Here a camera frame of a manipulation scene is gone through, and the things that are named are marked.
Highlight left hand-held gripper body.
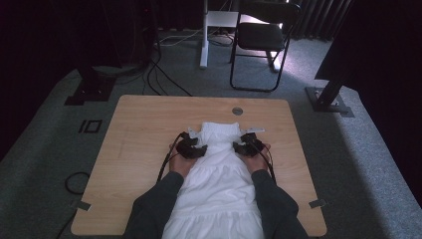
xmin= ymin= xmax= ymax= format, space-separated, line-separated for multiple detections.
xmin=175 ymin=126 xmax=202 ymax=160

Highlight right hand-held gripper black cable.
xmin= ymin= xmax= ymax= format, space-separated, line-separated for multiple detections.
xmin=254 ymin=138 xmax=278 ymax=184

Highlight white tiered skirt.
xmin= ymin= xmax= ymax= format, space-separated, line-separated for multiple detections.
xmin=161 ymin=121 xmax=267 ymax=239

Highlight person's right hand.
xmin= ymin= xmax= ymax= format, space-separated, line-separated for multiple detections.
xmin=242 ymin=142 xmax=273 ymax=175

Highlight black cable loop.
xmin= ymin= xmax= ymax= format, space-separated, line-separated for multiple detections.
xmin=64 ymin=171 xmax=92 ymax=196

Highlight black floor cables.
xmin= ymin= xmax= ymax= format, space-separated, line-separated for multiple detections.
xmin=141 ymin=31 xmax=194 ymax=98

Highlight black drape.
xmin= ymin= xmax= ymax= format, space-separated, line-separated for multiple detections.
xmin=314 ymin=0 xmax=422 ymax=207
xmin=0 ymin=0 xmax=81 ymax=162

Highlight left hand-held gripper black cable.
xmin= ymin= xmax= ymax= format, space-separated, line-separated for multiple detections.
xmin=156 ymin=131 xmax=186 ymax=183

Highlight black slanted stand with base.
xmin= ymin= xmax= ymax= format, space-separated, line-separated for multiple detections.
xmin=305 ymin=74 xmax=355 ymax=118

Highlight black stand with flat base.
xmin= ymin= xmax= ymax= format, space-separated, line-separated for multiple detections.
xmin=64 ymin=64 xmax=117 ymax=107

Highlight grey tape piece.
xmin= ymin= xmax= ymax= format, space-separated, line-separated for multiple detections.
xmin=308 ymin=198 xmax=328 ymax=210
xmin=76 ymin=199 xmax=93 ymax=212

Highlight dark equipment tower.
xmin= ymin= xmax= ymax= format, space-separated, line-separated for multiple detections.
xmin=110 ymin=0 xmax=160 ymax=68

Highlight black folding chair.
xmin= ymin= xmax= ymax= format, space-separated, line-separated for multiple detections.
xmin=229 ymin=0 xmax=303 ymax=94

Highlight hand-held gripper black cable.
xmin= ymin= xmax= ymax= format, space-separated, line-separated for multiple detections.
xmin=156 ymin=131 xmax=186 ymax=183
xmin=254 ymin=138 xmax=278 ymax=184

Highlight dark pleated curtain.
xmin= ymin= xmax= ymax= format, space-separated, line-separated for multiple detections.
xmin=291 ymin=0 xmax=353 ymax=42

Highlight white desk frame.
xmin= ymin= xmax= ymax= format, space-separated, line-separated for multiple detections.
xmin=199 ymin=0 xmax=283 ymax=73

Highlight person's left hand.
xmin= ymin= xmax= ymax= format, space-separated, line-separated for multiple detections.
xmin=168 ymin=142 xmax=197 ymax=179

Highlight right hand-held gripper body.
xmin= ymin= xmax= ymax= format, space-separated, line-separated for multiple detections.
xmin=241 ymin=126 xmax=267 ymax=158

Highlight white floor cable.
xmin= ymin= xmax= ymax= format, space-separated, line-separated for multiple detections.
xmin=158 ymin=28 xmax=204 ymax=48

